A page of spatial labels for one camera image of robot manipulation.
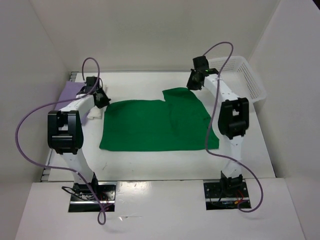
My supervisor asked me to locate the white t shirt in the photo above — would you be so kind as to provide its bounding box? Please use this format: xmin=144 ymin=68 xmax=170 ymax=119
xmin=86 ymin=85 xmax=108 ymax=120

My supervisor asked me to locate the purple shirt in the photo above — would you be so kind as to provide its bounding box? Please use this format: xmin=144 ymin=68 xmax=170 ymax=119
xmin=54 ymin=81 xmax=89 ymax=125

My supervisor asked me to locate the green shirt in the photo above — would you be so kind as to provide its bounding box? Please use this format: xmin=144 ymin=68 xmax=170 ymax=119
xmin=99 ymin=87 xmax=220 ymax=152

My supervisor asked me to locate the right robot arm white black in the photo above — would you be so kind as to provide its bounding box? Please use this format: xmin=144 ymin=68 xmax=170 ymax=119
xmin=187 ymin=68 xmax=249 ymax=197

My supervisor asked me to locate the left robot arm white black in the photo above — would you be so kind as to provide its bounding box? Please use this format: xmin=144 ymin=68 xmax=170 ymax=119
xmin=47 ymin=87 xmax=111 ymax=200

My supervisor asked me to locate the white plastic basket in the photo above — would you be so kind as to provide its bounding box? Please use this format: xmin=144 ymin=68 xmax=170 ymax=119
xmin=208 ymin=56 xmax=267 ymax=105

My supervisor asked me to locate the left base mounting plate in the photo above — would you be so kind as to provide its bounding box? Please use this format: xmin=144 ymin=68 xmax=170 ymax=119
xmin=62 ymin=183 xmax=116 ymax=213

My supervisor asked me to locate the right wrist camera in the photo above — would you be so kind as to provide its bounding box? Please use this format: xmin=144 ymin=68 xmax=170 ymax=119
xmin=192 ymin=55 xmax=210 ymax=71

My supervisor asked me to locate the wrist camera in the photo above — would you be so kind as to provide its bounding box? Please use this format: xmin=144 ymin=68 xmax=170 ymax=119
xmin=192 ymin=55 xmax=210 ymax=71
xmin=85 ymin=76 xmax=100 ymax=88

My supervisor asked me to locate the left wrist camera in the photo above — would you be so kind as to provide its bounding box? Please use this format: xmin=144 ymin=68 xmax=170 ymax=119
xmin=85 ymin=76 xmax=100 ymax=88

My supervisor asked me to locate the aluminium table edge rail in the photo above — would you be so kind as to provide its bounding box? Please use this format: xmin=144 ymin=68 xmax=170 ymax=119
xmin=40 ymin=71 xmax=79 ymax=183

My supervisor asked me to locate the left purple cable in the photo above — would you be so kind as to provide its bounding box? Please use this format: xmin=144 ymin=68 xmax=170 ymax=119
xmin=15 ymin=57 xmax=113 ymax=225

